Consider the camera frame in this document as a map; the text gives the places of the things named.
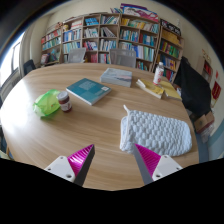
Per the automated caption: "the red wall poster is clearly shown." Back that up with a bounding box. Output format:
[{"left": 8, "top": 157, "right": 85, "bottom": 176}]
[{"left": 211, "top": 80, "right": 222, "bottom": 102}]

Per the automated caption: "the teal book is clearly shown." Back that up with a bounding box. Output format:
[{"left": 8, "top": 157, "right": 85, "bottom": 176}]
[{"left": 65, "top": 77, "right": 113, "bottom": 107}]

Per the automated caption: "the white waffle towel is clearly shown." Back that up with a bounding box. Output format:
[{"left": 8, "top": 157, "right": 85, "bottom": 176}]
[{"left": 119, "top": 104, "right": 193, "bottom": 158}]

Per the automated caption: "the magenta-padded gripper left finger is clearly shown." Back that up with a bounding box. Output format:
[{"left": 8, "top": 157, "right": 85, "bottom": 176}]
[{"left": 43, "top": 143, "right": 96, "bottom": 187}]

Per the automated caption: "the black office chair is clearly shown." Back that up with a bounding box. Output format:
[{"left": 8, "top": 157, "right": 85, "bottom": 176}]
[{"left": 22, "top": 59, "right": 37, "bottom": 76}]

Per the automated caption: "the thin yellow book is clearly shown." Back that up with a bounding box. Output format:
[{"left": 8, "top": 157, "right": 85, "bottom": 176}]
[{"left": 135, "top": 78, "right": 165, "bottom": 100}]

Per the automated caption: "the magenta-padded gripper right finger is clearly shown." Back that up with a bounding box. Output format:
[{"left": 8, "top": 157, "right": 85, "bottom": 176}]
[{"left": 132, "top": 143, "right": 184, "bottom": 186}]

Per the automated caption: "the black cloth cover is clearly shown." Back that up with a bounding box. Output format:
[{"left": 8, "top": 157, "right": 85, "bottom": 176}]
[{"left": 173, "top": 56, "right": 212, "bottom": 118}]

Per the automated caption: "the green plastic bag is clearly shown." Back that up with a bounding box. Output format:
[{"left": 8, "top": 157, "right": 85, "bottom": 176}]
[{"left": 32, "top": 88, "right": 62, "bottom": 118}]

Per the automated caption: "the large yellow book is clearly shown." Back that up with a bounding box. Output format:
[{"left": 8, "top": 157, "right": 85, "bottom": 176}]
[{"left": 159, "top": 79, "right": 183, "bottom": 102}]

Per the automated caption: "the grey mesh chair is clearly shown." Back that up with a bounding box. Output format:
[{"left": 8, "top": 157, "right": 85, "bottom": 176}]
[
  {"left": 109, "top": 48, "right": 137, "bottom": 69},
  {"left": 67, "top": 47, "right": 87, "bottom": 64}
]

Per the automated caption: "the clear bottle with red label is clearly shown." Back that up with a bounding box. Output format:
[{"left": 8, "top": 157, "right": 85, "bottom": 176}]
[{"left": 152, "top": 61, "right": 165, "bottom": 86}]

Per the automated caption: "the cardboard box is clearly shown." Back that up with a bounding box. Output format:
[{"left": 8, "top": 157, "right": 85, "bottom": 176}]
[{"left": 193, "top": 111, "right": 216, "bottom": 135}]

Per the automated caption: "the grey book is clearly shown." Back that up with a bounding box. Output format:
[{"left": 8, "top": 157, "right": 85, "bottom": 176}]
[{"left": 100, "top": 67, "right": 133, "bottom": 88}]

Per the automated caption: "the wooden bookshelf unit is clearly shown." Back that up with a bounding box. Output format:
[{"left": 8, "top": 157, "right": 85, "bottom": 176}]
[{"left": 40, "top": 3, "right": 185, "bottom": 83}]

